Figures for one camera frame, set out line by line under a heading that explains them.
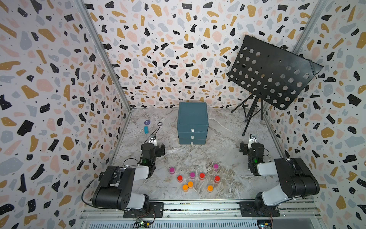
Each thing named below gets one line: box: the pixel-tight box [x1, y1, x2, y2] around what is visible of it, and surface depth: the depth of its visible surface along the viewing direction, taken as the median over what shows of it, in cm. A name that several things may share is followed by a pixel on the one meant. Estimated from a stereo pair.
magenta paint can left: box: [169, 166, 175, 175], surface depth 87 cm
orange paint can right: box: [206, 184, 214, 193], surface depth 81 cm
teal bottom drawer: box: [178, 138, 207, 146], surface depth 99 cm
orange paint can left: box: [182, 183, 189, 193], surface depth 81 cm
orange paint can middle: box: [187, 180, 194, 189], surface depth 81 cm
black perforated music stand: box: [228, 34, 325, 136], surface depth 79 cm
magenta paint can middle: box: [189, 172, 196, 180], surface depth 86 cm
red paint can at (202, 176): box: [199, 172, 206, 181], surface depth 85 cm
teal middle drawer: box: [177, 132, 208, 139], surface depth 92 cm
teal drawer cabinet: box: [176, 102, 210, 145], surface depth 90 cm
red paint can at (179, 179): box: [176, 175, 183, 183], surface depth 85 cm
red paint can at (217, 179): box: [213, 175, 221, 184], surface depth 84 cm
